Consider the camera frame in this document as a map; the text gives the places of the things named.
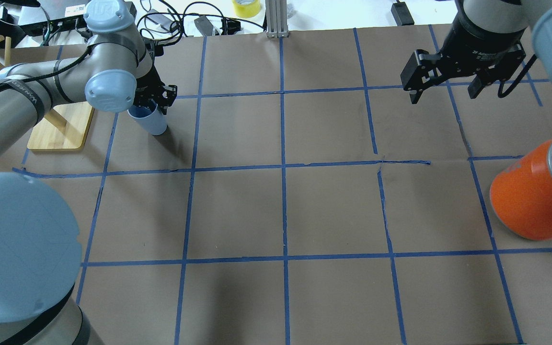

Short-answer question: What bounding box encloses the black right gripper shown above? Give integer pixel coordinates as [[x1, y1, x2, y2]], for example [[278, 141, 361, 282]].
[[400, 10, 528, 104]]

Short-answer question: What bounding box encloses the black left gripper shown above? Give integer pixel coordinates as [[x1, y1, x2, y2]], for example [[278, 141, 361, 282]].
[[132, 41, 178, 114]]

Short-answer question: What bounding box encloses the light blue plastic cup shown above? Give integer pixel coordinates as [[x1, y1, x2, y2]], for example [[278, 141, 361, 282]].
[[127, 102, 167, 136]]

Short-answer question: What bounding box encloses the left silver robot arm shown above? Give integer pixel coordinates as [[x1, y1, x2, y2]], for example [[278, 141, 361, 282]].
[[0, 0, 177, 345]]

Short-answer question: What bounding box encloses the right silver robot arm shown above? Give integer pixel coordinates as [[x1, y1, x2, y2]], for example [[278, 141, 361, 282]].
[[401, 0, 552, 104]]

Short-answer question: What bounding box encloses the black power adapter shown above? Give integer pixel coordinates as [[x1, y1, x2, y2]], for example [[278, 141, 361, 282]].
[[391, 0, 415, 26]]

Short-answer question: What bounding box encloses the yellow tape roll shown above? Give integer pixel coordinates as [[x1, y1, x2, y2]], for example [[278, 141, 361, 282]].
[[232, 0, 261, 18]]

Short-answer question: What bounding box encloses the orange can with silver lid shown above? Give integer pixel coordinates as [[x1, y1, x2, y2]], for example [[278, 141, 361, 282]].
[[489, 139, 552, 241]]

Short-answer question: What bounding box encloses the aluminium frame post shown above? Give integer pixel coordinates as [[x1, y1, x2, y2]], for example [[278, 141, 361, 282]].
[[265, 0, 289, 38]]

